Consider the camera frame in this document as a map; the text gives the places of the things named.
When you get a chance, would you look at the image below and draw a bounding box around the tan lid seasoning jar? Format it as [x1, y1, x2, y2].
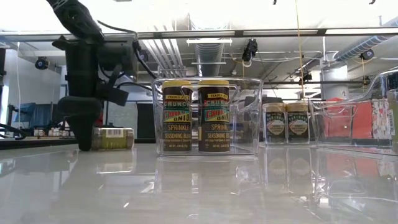
[285, 101, 310, 144]
[262, 102, 287, 144]

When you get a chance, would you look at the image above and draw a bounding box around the black lid spice jar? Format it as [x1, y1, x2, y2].
[91, 126, 136, 151]
[386, 72, 398, 154]

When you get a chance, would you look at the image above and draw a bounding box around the red panel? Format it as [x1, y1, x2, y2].
[323, 98, 374, 141]

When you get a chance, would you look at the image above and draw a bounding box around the black round dome device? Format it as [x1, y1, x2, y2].
[359, 49, 376, 62]
[34, 56, 50, 70]
[138, 49, 150, 64]

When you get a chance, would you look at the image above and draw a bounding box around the black pulley device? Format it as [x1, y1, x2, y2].
[241, 39, 259, 63]

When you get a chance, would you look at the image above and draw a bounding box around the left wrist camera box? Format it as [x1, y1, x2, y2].
[99, 39, 138, 74]

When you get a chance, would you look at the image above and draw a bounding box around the yellow lid chili onion jar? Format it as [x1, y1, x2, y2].
[197, 79, 231, 153]
[161, 80, 193, 153]

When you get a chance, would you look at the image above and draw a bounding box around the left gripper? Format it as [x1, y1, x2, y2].
[52, 35, 129, 152]

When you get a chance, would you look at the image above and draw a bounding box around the black table frame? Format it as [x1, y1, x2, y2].
[0, 136, 398, 151]

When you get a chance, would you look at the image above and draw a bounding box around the white light fixture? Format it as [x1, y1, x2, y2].
[185, 37, 233, 45]

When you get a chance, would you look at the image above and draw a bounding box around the silver ventilation duct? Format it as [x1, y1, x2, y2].
[193, 42, 225, 78]

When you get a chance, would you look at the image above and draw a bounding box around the blue striped duct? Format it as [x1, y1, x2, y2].
[334, 33, 398, 62]

